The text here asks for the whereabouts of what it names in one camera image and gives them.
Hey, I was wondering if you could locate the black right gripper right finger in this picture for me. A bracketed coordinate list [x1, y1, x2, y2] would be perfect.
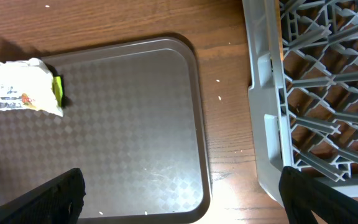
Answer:
[278, 166, 358, 223]

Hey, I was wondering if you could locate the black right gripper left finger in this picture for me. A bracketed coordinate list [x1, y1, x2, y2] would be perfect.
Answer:
[0, 168, 86, 224]

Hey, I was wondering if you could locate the grey dishwasher rack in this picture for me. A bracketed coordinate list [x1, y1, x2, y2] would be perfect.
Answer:
[243, 0, 358, 201]

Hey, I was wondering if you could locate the brown serving tray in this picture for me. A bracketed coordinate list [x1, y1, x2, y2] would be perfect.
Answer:
[0, 37, 211, 223]

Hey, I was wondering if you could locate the crumpled foil snack wrapper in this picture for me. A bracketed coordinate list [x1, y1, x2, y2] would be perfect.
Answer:
[0, 58, 63, 116]

